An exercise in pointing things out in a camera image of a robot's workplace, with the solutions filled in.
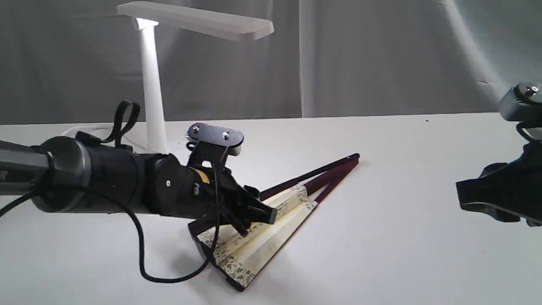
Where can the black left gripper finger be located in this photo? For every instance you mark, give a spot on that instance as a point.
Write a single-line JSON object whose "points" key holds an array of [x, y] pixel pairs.
{"points": [[234, 215], [248, 206]]}

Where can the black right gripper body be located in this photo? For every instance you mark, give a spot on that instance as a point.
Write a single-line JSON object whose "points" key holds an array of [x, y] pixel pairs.
{"points": [[507, 192]]}

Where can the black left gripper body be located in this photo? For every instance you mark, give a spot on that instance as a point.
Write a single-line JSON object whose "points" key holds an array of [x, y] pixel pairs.
{"points": [[209, 186]]}

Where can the cream paper folding fan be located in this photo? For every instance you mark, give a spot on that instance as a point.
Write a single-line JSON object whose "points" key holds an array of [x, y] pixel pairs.
{"points": [[241, 259]]}

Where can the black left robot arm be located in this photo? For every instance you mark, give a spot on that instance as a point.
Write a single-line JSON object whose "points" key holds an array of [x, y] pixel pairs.
{"points": [[72, 176]]}

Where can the white desk lamp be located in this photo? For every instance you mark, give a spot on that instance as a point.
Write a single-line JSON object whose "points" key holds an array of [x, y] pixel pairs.
{"points": [[147, 15]]}

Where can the grey backdrop curtain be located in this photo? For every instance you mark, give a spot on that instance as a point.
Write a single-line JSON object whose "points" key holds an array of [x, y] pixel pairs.
{"points": [[73, 61]]}

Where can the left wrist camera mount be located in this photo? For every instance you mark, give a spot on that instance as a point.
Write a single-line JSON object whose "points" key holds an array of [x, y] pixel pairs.
{"points": [[216, 142]]}

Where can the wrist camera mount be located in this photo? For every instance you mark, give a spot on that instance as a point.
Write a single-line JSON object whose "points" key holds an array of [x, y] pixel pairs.
{"points": [[522, 104], [216, 142]]}

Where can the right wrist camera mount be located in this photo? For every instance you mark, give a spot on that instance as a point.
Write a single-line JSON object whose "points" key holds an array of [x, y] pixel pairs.
{"points": [[522, 104]]}

